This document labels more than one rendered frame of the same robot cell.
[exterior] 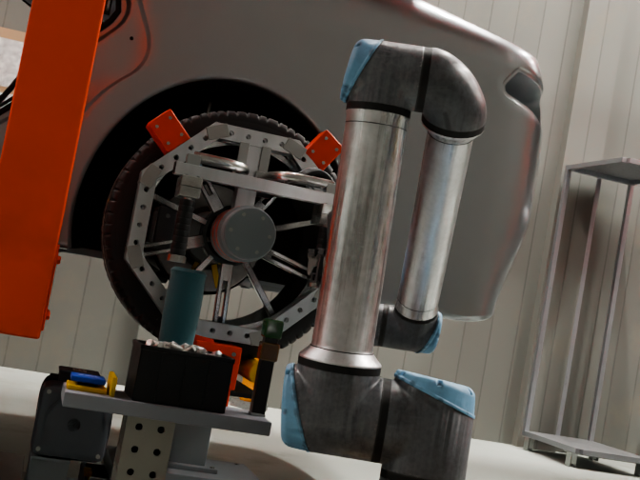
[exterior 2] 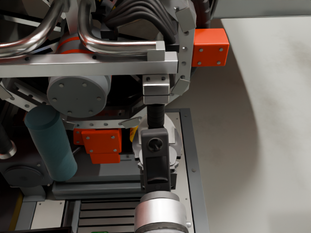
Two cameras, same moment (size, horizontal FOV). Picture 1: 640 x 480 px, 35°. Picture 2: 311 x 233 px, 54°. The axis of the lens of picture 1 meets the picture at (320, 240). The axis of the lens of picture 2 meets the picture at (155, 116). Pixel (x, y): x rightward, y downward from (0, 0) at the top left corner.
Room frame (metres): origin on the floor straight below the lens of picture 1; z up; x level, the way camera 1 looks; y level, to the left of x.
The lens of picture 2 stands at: (2.04, -0.10, 1.31)
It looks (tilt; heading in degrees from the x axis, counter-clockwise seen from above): 47 degrees down; 12
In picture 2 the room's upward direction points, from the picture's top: straight up
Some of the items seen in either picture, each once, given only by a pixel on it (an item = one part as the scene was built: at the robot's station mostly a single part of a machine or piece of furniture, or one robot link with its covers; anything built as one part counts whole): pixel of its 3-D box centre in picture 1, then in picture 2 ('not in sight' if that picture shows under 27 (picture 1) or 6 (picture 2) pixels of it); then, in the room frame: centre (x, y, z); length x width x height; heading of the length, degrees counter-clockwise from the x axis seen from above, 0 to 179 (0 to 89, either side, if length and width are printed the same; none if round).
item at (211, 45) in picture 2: not in sight; (207, 47); (2.73, -0.09, 0.85); 0.09 x 0.08 x 0.07; 105
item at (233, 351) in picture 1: (209, 374); (104, 131); (2.68, 0.22, 0.48); 0.16 x 0.12 x 0.17; 15
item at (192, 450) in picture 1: (190, 429); (111, 132); (2.81, 0.25, 0.32); 0.40 x 0.30 x 0.28; 105
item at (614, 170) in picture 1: (606, 314); not in sight; (6.94, -1.99, 1.00); 0.74 x 0.62 x 2.01; 14
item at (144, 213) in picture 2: not in sight; (162, 219); (2.26, -0.07, 0.81); 0.10 x 0.05 x 0.09; 105
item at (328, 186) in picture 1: (297, 170); (115, 8); (2.55, 0.09, 1.03); 0.19 x 0.18 x 0.11; 15
